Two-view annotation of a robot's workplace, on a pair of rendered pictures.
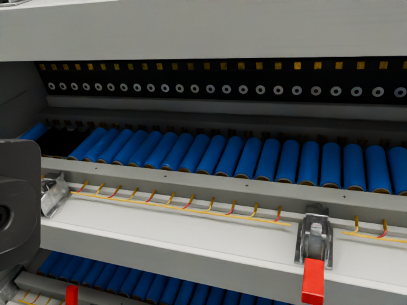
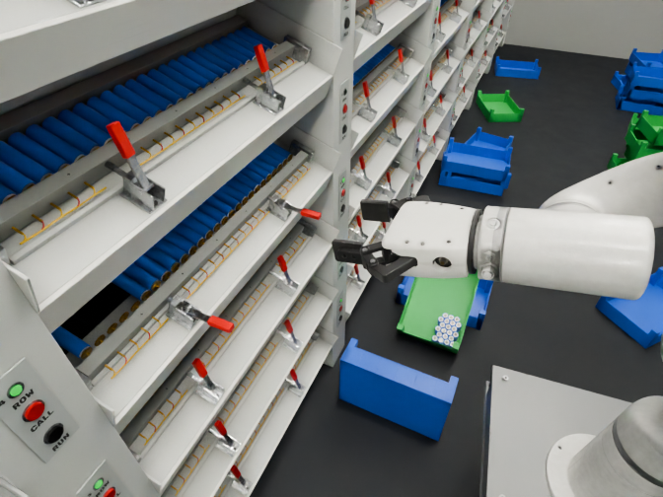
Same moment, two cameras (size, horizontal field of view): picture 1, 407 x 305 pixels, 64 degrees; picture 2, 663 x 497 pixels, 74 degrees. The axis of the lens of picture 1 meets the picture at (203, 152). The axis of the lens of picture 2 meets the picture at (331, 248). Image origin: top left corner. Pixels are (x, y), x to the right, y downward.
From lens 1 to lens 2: 64 cm
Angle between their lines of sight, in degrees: 76
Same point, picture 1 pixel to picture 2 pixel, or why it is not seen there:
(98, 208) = (206, 288)
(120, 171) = (195, 260)
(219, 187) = (241, 221)
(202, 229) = (251, 244)
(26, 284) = (138, 430)
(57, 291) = (162, 399)
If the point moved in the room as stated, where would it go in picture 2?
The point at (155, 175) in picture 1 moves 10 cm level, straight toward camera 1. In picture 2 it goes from (212, 244) to (277, 241)
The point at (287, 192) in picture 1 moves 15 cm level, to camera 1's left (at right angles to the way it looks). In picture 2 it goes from (257, 200) to (237, 258)
